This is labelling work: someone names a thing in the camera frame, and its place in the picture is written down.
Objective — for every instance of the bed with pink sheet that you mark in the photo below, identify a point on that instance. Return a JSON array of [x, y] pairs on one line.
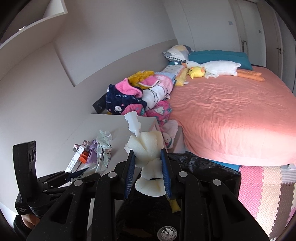
[[231, 111]]

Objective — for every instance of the white foam bottle brush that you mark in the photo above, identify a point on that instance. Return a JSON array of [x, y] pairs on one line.
[[148, 143]]

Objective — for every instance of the orange plastic piece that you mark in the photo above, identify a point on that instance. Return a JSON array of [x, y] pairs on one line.
[[83, 158]]

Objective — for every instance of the purple wrapper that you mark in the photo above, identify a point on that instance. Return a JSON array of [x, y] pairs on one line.
[[92, 153]]

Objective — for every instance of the dark wall socket panel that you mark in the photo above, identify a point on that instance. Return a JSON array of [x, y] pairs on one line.
[[100, 104]]

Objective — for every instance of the black trash bag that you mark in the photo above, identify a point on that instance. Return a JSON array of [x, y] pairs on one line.
[[208, 166]]

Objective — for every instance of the pink cat-print blanket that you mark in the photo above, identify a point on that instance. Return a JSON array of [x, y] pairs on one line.
[[157, 111]]

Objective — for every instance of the white door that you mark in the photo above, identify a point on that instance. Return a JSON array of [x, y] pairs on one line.
[[259, 41]]

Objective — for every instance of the pink white folded blanket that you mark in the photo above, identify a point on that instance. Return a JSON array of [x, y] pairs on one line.
[[157, 90]]

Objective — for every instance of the white goose plush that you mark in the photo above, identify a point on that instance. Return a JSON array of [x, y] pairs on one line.
[[219, 67]]

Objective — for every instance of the white bedside table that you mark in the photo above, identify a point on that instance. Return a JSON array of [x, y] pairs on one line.
[[111, 122]]

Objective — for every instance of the pink beige foam floor mat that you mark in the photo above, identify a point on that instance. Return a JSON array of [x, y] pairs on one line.
[[266, 192]]

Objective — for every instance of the yellow duck plush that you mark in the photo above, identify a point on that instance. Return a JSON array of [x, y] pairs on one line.
[[196, 72]]

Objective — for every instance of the blue mat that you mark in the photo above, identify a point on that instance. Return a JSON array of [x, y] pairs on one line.
[[227, 165]]

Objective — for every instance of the grey dotted pillow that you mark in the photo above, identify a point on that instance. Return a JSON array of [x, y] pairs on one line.
[[173, 68]]

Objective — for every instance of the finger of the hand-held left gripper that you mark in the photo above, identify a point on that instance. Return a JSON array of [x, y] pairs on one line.
[[57, 188], [76, 173]]

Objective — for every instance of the patchwork pillow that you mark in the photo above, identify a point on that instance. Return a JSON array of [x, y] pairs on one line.
[[178, 52]]

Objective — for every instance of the yellow sponge piece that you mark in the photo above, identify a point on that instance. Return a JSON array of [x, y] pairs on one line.
[[175, 206]]

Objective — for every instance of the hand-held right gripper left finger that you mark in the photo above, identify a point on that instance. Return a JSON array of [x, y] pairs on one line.
[[129, 173]]

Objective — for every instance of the silver round lid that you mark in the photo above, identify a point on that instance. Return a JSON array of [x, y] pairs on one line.
[[167, 233]]

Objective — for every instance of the clear plastic bag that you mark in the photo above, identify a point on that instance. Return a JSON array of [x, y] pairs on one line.
[[103, 150]]

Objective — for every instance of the white cat-face garment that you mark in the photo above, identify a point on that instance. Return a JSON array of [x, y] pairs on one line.
[[170, 132]]

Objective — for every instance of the white carton box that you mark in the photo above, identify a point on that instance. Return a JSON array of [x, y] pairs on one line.
[[75, 160]]

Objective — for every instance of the white wall shelf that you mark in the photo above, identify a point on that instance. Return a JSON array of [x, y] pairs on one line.
[[34, 25]]

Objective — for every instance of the yellow fleece garment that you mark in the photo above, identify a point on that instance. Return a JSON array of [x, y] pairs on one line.
[[138, 77]]

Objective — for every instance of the person's left hand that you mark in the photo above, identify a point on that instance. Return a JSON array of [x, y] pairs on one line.
[[30, 221]]

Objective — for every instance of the light blue folded blanket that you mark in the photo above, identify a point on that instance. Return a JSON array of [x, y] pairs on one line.
[[170, 75]]

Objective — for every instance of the yellow corn plush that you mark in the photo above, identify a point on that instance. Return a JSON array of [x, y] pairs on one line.
[[181, 77]]

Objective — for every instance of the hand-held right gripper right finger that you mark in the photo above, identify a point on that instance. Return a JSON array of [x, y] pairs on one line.
[[165, 173]]

